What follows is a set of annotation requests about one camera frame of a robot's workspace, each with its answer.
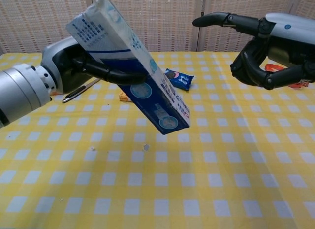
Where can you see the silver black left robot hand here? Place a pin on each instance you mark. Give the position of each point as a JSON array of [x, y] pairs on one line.
[[61, 64]]

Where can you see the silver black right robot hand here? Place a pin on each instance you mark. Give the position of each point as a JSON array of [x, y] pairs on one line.
[[283, 32]]

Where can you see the blue toothpaste paper box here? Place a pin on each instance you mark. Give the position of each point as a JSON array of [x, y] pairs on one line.
[[118, 49]]

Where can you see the orange snack packet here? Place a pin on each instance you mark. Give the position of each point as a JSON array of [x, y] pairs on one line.
[[123, 96]]

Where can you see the blue cookie packet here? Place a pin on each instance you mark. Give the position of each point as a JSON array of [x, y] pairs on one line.
[[180, 80]]

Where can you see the yellow white checked tablecloth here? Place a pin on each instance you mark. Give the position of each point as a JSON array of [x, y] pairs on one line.
[[197, 165]]

